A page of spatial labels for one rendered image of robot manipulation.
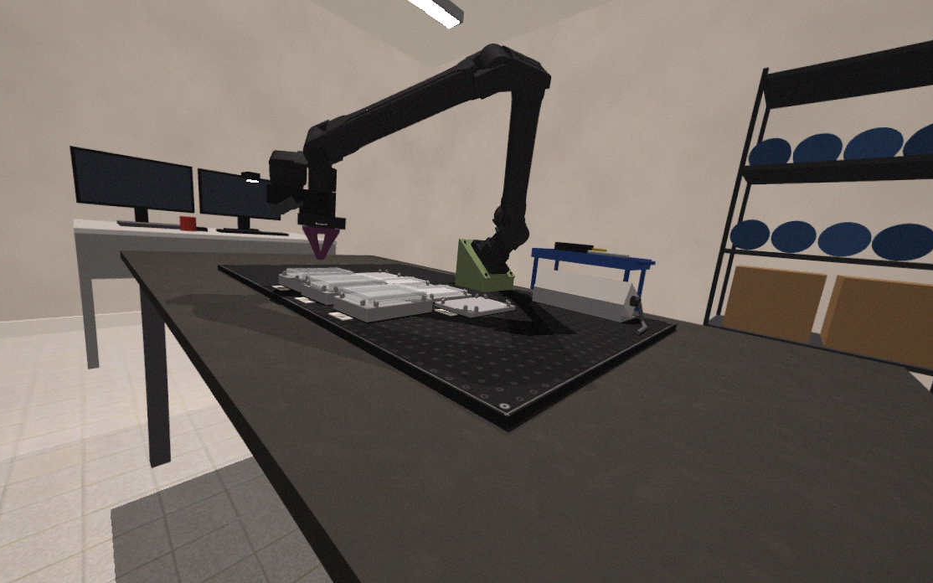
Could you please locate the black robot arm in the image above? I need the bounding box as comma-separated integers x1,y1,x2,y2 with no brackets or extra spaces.
266,44,551,274

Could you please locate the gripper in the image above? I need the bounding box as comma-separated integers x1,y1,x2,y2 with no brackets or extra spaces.
297,191,346,260

